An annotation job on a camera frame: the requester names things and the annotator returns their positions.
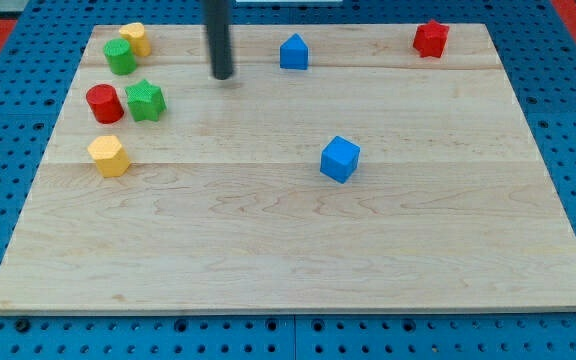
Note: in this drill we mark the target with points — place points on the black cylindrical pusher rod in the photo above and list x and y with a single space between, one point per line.
217 25

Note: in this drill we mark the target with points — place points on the green star block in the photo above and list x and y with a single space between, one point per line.
145 101

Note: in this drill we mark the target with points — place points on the yellow hexagon block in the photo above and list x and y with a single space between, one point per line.
109 156

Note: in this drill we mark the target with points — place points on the red star block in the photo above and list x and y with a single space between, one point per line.
430 39

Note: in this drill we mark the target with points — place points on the yellow heart block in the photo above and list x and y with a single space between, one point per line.
135 33

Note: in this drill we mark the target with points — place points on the blue pentagon house block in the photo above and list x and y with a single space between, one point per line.
294 53

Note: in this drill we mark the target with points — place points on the green cylinder block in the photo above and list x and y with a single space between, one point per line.
119 56

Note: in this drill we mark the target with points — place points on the red cylinder block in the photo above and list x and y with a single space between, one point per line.
104 103

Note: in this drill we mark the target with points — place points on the blue cube block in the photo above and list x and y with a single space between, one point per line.
339 159

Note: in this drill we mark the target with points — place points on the light wooden board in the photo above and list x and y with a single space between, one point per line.
224 210

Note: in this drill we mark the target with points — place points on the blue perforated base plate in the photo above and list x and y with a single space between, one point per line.
38 62

